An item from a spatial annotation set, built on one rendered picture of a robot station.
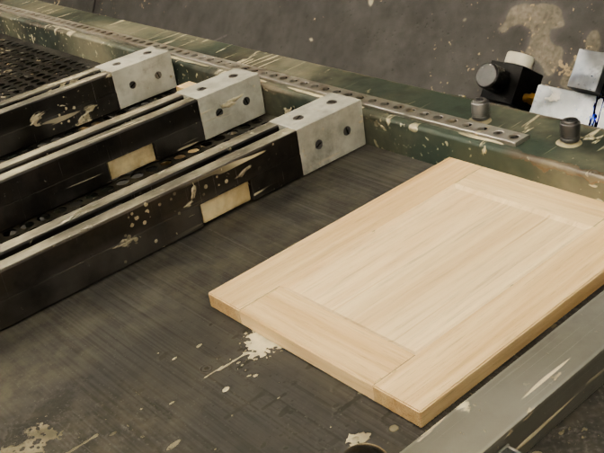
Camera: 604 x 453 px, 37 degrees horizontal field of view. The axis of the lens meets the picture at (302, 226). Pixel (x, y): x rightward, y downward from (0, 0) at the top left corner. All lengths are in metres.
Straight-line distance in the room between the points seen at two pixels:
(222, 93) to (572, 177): 0.59
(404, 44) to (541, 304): 1.68
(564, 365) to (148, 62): 1.07
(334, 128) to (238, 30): 1.80
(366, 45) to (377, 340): 1.81
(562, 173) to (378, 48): 1.52
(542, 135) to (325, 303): 0.40
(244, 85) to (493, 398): 0.83
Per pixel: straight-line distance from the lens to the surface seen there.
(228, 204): 1.19
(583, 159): 1.13
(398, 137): 1.28
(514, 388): 0.78
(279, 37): 2.89
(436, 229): 1.06
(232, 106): 1.45
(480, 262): 0.99
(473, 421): 0.75
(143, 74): 1.66
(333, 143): 1.28
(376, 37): 2.60
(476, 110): 1.24
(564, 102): 1.33
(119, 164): 1.36
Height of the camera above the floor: 1.87
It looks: 45 degrees down
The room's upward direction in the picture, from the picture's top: 79 degrees counter-clockwise
